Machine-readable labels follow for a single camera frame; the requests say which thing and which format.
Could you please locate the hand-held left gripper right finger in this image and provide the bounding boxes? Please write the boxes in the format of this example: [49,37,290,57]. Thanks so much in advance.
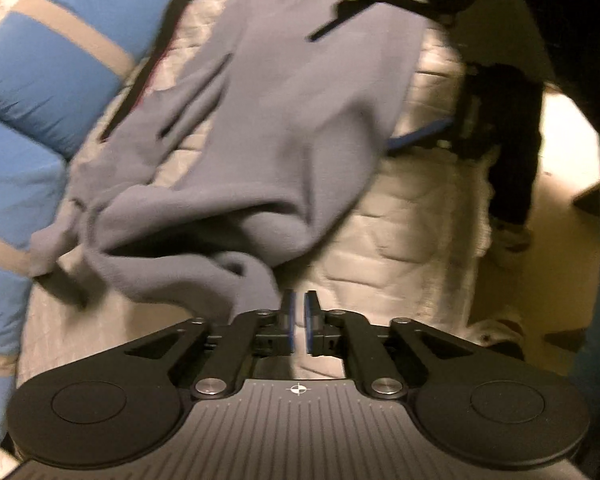
[305,290,476,400]

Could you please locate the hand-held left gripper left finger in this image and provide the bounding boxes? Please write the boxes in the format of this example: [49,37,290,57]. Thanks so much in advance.
[122,290,297,401]

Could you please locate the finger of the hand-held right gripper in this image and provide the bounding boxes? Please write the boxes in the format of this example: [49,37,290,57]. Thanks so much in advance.
[307,0,431,43]

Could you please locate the grey-blue pants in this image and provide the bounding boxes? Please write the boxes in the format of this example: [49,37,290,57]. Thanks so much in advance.
[30,0,426,326]

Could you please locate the white quilted bedspread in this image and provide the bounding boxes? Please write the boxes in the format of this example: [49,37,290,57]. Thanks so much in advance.
[20,0,496,391]

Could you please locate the blue strip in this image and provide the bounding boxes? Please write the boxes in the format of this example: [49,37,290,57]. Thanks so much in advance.
[385,119,455,155]

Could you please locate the person's leg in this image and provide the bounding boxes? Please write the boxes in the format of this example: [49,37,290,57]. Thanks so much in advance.
[457,62,546,226]

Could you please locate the white sneaker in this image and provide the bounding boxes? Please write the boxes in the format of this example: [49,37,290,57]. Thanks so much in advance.
[490,220,533,261]
[472,310,526,361]

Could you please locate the blue pillow with grey stripes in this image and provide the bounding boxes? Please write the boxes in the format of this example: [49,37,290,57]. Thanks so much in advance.
[0,115,71,446]
[0,0,186,161]

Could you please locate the black strap with red edge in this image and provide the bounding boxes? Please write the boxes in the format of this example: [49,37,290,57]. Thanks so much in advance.
[100,0,183,141]

